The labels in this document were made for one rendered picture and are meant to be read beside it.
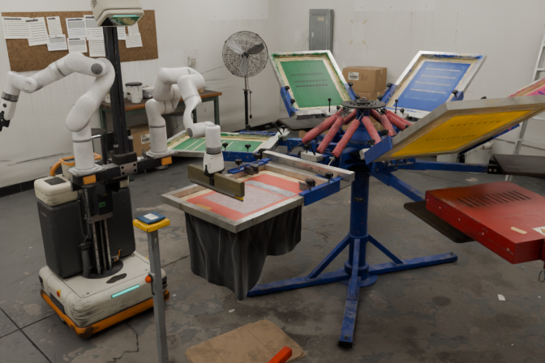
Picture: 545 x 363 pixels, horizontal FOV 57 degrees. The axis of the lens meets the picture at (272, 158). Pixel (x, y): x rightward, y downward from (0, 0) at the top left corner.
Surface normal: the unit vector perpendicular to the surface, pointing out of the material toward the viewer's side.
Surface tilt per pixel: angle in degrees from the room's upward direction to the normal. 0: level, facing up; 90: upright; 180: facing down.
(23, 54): 90
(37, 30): 89
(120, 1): 64
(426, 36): 90
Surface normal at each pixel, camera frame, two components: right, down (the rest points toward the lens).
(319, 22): -0.69, 0.22
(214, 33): 0.72, 0.19
